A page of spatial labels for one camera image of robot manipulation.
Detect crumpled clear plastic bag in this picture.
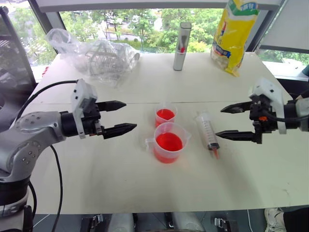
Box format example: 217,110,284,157
45,28,141,89

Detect large beaker with red liquid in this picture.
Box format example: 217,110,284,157
144,122,192,164

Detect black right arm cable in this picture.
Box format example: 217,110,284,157
262,110,301,123

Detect thin white cable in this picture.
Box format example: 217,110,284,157
246,209,254,232

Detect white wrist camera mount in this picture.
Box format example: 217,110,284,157
70,79,98,140
249,77,287,135

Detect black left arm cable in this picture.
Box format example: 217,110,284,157
28,144,64,232
14,80,78,121

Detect black metal bracket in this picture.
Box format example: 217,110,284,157
213,217,239,232
81,213,105,232

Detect small clear cup red liquid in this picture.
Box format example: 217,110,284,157
154,101,178,129

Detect clear plastic syringe orange tip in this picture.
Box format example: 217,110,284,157
195,110,222,160

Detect tall silver cylindrical container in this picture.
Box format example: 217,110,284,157
172,22,192,72

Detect grey rounded shape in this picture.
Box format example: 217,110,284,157
107,213,135,232

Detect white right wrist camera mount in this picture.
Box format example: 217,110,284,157
249,77,287,135

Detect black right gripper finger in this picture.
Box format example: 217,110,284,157
220,101,253,114
215,130,256,143

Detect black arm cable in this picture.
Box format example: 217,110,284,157
14,80,78,121
28,144,64,232
262,110,301,123

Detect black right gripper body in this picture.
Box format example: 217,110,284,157
249,95,279,145

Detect yellow snack bag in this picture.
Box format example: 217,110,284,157
210,0,261,78

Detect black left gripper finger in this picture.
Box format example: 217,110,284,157
103,123,138,140
96,101,127,113

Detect grey wire rack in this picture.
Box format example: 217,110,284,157
84,44,123,76

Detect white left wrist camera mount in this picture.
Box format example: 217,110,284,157
70,79,98,140

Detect white sneaker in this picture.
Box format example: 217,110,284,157
264,207,286,232

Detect black office chair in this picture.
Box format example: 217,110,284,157
0,6,37,132

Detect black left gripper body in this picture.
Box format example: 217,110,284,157
81,97,107,140

